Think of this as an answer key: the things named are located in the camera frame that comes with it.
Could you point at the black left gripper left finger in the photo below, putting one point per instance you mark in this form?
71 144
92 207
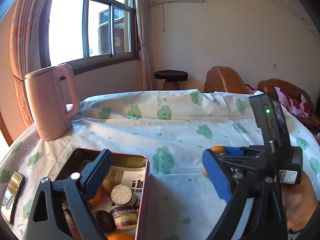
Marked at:
94 173

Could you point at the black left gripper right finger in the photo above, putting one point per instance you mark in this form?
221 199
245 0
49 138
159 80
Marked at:
219 175

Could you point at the brown longan fruit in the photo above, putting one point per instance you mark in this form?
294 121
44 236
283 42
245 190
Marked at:
97 199

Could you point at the dark water chestnut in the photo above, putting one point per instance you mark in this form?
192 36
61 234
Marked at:
105 221

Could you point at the small brown longan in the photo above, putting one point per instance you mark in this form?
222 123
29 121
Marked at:
108 184

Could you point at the small orange kumquat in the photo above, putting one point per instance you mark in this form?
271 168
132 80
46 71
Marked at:
218 149

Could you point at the large purple round fruit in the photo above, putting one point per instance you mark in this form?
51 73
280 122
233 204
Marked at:
70 221

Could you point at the large orange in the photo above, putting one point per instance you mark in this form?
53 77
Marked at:
120 236

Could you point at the right hand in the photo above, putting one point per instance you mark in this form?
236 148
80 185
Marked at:
300 203

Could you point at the pink metal tin box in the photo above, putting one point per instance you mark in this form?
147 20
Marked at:
134 161

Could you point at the cloud pattern tablecloth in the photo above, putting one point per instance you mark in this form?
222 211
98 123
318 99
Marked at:
170 128

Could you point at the floral pink cushion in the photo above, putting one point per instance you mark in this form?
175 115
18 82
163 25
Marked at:
299 108

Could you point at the brown leather sofa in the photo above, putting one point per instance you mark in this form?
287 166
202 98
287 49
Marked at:
268 86

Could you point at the black smartphone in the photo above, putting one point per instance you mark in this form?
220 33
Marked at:
15 183

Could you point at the brown leather armchair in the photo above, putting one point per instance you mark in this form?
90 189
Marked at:
224 79

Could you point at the pink electric kettle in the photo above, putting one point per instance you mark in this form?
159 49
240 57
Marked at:
47 103

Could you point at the dark round stool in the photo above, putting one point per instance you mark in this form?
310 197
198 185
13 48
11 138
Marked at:
171 78

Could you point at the pink curtain left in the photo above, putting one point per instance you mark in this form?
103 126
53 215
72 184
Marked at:
25 22

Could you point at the beige curtain right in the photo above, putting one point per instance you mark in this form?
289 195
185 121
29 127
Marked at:
142 28

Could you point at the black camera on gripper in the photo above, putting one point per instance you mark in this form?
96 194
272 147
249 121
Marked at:
270 119

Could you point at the window with dark frame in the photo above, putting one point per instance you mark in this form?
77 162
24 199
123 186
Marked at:
85 32

